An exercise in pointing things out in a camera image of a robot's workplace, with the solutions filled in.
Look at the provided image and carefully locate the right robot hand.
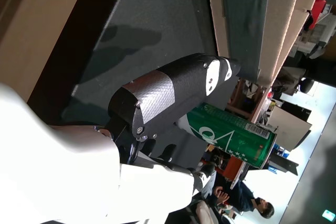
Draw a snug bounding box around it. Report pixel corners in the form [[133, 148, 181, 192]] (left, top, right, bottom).
[[0, 53, 241, 224]]

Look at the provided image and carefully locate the green aluminium drink can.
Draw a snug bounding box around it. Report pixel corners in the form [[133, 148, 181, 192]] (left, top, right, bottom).
[[177, 102, 278, 169]]

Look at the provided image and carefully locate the open cardboard box black tape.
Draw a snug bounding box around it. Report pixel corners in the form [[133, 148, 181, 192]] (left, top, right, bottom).
[[206, 0, 327, 86]]

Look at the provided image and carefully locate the wooden chair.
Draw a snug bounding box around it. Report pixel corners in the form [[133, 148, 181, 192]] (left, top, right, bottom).
[[227, 79, 265, 120]]

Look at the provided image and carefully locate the white flat board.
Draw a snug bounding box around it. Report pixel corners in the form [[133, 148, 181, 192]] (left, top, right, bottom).
[[265, 105, 313, 152]]

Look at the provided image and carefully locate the person in dark shirt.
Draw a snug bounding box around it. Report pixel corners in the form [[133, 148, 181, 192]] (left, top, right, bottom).
[[209, 173, 275, 220]]

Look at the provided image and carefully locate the red object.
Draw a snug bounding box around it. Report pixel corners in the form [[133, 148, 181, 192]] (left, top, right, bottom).
[[306, 0, 327, 31]]

